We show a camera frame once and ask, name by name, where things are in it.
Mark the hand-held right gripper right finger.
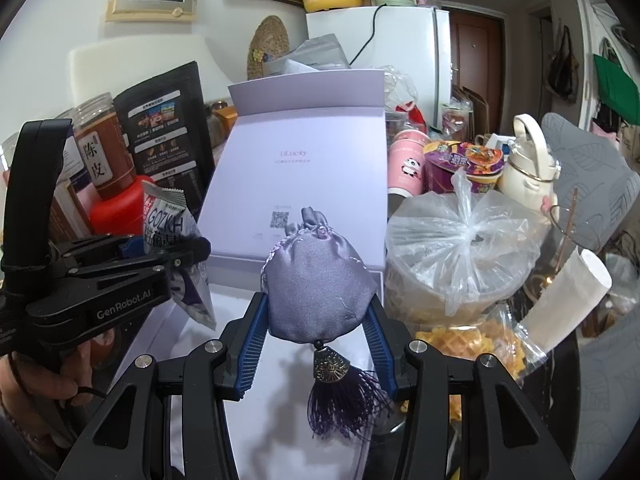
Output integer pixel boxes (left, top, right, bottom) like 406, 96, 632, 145
361, 305, 576, 480

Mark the grey leaf-print chair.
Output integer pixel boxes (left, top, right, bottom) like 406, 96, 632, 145
540, 112, 640, 261

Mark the white paper roll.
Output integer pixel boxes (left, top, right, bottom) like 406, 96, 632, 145
522, 247, 613, 353

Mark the woven straw fan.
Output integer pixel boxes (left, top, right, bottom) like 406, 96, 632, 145
246, 16, 291, 81

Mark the clear bag red print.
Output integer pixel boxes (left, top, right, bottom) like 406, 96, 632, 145
380, 65, 426, 131

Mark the clear tied plastic bag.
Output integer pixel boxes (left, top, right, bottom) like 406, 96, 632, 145
385, 170, 551, 328

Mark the black printed box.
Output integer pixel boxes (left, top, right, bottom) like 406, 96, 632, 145
114, 61, 216, 221

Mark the grey white tube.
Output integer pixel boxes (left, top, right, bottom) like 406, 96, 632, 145
141, 181, 217, 331

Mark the grey plastic bag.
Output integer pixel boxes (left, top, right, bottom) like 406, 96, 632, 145
262, 32, 351, 78

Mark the pink panda cup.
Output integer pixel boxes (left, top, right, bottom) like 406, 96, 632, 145
387, 129, 431, 198

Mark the dark hanging bag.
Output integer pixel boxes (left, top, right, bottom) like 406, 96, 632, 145
546, 25, 581, 103

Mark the purple satin sachet pouch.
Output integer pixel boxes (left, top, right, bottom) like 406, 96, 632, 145
259, 206, 396, 441

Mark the white refrigerator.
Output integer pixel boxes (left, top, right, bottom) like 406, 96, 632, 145
306, 6, 453, 133

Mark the purple instant noodle bowl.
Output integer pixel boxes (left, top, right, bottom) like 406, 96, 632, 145
422, 141, 508, 196

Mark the waffle packet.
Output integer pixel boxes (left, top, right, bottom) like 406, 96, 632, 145
415, 305, 548, 411

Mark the red plastic bottle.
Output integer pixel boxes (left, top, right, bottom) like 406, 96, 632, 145
90, 175, 153, 238

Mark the person's left hand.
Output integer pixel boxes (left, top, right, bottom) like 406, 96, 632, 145
0, 335, 118, 461

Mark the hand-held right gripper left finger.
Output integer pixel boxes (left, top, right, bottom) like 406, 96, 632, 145
55, 292, 271, 480

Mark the green tote bag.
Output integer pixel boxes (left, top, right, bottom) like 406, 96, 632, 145
593, 54, 640, 126

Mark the clear jar navy label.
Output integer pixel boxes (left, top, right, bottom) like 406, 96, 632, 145
50, 115, 91, 196

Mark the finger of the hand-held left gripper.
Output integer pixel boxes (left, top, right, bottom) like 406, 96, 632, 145
49, 234, 151, 279
150, 236, 213, 282

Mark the brown door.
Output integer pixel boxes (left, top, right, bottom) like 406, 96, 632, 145
447, 7, 506, 136

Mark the black power cable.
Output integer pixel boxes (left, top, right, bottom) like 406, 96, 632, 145
347, 4, 441, 68

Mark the lilac gift box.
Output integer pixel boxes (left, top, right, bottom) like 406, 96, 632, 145
150, 67, 388, 480

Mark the brown-filled jar white label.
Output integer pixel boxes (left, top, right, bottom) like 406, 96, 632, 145
70, 92, 137, 201

